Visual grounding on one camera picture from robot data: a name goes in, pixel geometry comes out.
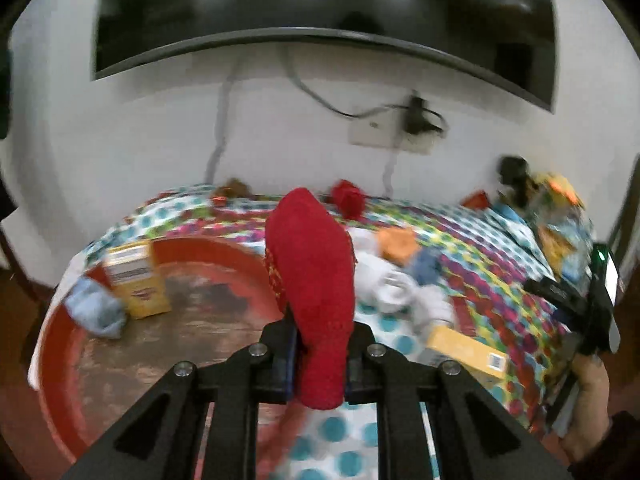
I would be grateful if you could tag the large yellow box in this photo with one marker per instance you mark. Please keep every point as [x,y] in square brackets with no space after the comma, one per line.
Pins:
[137,285]

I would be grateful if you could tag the light blue sock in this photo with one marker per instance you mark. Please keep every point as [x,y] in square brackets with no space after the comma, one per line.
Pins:
[97,310]

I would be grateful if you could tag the colourful snack packet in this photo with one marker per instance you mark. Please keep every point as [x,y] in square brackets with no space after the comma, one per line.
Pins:
[562,225]

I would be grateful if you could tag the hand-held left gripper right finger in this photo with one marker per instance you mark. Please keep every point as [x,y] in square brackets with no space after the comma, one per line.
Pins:
[356,370]

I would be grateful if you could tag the white wall socket plate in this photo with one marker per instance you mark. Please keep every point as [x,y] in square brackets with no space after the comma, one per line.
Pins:
[375,130]

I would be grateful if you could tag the small red object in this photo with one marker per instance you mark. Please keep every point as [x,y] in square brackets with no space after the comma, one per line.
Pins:
[475,199]

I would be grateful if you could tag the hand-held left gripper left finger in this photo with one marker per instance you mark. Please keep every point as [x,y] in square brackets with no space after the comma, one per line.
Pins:
[287,365]

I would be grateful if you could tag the person's right hand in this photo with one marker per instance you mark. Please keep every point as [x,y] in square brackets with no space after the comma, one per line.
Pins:
[590,400]

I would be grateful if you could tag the round red basin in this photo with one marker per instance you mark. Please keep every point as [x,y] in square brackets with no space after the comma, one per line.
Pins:
[190,330]

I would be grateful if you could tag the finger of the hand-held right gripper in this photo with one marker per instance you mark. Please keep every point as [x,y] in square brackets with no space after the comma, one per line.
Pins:
[555,295]

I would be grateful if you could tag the red glitter ornament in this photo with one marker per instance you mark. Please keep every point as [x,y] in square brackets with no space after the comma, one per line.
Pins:
[218,201]

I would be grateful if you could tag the polka dot tablecloth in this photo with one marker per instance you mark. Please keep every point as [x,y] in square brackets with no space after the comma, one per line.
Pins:
[480,280]

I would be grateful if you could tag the orange cloth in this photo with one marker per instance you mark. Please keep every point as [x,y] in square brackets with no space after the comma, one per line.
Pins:
[397,245]

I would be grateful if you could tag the red sock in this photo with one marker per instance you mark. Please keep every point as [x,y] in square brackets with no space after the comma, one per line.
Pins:
[347,197]
[310,270]

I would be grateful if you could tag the wall television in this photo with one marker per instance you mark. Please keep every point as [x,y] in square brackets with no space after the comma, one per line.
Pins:
[320,0]

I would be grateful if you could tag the small yellow box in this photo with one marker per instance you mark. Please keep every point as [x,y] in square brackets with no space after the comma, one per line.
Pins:
[462,352]

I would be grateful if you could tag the rolled red sock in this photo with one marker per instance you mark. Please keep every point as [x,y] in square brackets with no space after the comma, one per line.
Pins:
[347,197]

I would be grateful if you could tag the black object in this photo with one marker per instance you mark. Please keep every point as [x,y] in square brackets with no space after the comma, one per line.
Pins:
[515,175]

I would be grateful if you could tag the person's right forearm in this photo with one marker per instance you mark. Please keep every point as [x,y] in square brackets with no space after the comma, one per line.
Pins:
[615,445]

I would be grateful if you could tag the black plug adapter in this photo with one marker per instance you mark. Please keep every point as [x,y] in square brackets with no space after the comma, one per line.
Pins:
[417,117]

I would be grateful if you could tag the rolled white sock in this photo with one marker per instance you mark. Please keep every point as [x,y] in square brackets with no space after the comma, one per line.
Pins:
[400,292]

